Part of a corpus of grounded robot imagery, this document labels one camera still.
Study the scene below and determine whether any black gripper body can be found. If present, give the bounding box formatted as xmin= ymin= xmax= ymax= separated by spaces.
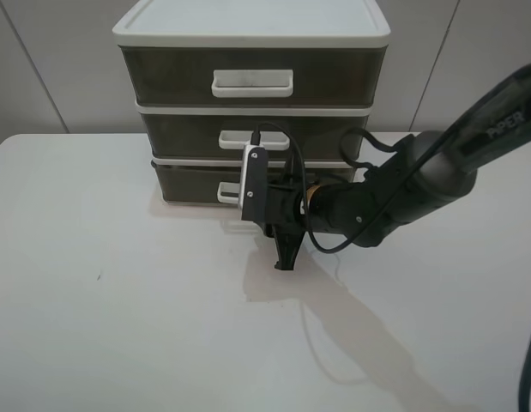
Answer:
xmin=262 ymin=180 xmax=306 ymax=237

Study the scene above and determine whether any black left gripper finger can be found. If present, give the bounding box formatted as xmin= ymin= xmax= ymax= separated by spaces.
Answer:
xmin=283 ymin=231 xmax=305 ymax=270

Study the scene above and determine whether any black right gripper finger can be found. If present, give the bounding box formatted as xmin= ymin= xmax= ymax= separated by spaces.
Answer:
xmin=272 ymin=225 xmax=287 ymax=270

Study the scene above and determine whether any dark bottom drawer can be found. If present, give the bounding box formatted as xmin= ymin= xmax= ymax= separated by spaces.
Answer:
xmin=151 ymin=161 xmax=355 ymax=204

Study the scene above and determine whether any dark drawer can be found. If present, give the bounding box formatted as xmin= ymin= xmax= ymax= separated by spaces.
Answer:
xmin=122 ymin=47 xmax=385 ymax=107
xmin=142 ymin=114 xmax=368 ymax=161
xmin=151 ymin=161 xmax=355 ymax=204

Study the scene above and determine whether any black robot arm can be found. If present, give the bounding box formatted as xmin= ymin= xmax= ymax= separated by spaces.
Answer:
xmin=265 ymin=64 xmax=531 ymax=270

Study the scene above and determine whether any dark middle drawer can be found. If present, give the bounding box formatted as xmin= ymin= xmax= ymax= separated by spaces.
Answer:
xmin=142 ymin=114 xmax=368 ymax=161

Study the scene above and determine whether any dark top drawer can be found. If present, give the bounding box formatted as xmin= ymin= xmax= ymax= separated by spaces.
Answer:
xmin=122 ymin=47 xmax=385 ymax=107

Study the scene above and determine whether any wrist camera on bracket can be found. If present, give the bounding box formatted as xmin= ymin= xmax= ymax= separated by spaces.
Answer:
xmin=238 ymin=144 xmax=269 ymax=224

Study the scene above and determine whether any white drawer cabinet frame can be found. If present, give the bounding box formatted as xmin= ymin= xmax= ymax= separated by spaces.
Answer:
xmin=112 ymin=0 xmax=391 ymax=203

